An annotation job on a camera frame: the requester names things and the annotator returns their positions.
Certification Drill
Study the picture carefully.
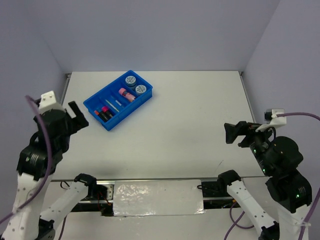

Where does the pink lidded small bottle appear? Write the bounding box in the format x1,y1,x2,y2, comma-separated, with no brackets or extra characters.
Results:
118,87,136,102

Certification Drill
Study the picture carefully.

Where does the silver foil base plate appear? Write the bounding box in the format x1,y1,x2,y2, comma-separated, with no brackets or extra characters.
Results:
113,179,205,217

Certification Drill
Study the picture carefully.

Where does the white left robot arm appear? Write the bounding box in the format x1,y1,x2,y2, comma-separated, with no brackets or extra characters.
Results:
0,100,98,240

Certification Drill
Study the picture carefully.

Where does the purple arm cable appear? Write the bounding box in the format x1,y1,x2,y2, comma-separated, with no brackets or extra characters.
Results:
222,112,320,240
0,94,68,240

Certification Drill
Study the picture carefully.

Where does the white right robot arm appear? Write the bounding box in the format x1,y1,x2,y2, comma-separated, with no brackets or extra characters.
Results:
217,121,312,240

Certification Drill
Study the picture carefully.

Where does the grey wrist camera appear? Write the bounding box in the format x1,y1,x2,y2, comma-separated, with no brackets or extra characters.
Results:
34,90,66,115
255,108,287,132

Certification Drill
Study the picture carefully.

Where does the blue compartment tray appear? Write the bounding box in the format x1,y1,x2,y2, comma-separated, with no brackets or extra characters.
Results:
83,70,153,131

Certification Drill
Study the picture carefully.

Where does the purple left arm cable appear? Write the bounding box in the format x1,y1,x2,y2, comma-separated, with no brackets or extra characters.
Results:
0,94,68,240

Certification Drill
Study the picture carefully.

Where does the pink capped black highlighter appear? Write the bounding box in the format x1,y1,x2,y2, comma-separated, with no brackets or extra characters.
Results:
101,106,113,119

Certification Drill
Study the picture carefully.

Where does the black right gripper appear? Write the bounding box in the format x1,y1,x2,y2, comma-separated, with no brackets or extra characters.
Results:
223,118,276,173

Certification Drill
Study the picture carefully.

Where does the blue paint jar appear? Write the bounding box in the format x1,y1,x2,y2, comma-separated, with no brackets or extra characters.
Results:
135,84,147,96
125,75,137,89

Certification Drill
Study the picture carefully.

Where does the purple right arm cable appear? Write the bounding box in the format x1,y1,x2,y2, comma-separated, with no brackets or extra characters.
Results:
222,112,320,240

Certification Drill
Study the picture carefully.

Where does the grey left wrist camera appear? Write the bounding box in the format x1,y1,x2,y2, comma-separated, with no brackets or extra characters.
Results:
34,90,66,115

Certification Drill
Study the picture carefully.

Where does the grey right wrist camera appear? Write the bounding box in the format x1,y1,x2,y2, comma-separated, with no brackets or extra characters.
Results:
255,108,287,132

